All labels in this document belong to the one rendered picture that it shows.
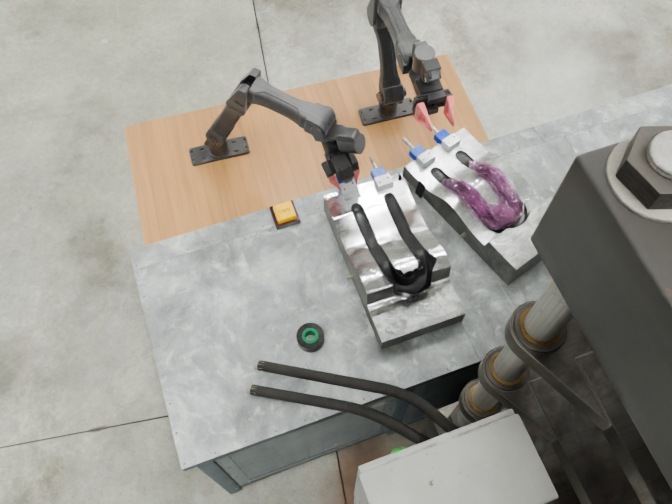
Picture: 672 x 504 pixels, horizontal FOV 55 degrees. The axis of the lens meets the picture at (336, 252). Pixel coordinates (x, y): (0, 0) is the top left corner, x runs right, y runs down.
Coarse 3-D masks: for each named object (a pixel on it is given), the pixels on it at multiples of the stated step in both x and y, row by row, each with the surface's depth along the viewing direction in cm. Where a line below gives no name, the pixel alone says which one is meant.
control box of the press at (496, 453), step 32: (512, 416) 113; (416, 448) 111; (448, 448) 110; (480, 448) 110; (512, 448) 110; (384, 480) 108; (416, 480) 108; (448, 480) 108; (480, 480) 108; (512, 480) 108; (544, 480) 108
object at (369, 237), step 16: (352, 208) 199; (400, 208) 199; (368, 224) 197; (400, 224) 198; (368, 240) 195; (416, 240) 193; (384, 256) 189; (416, 256) 186; (432, 256) 185; (384, 272) 187; (400, 272) 183; (416, 272) 184; (400, 288) 189; (416, 288) 189
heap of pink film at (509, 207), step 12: (480, 168) 204; (492, 168) 203; (444, 180) 207; (456, 180) 203; (492, 180) 200; (504, 180) 201; (456, 192) 199; (468, 192) 197; (504, 192) 200; (516, 192) 202; (468, 204) 198; (480, 204) 198; (492, 204) 199; (504, 204) 198; (516, 204) 198; (480, 216) 198; (492, 216) 197; (504, 216) 197; (516, 216) 197; (492, 228) 197
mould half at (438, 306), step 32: (384, 192) 202; (352, 224) 197; (384, 224) 197; (416, 224) 197; (352, 256) 191; (384, 288) 183; (448, 288) 190; (384, 320) 186; (416, 320) 186; (448, 320) 186
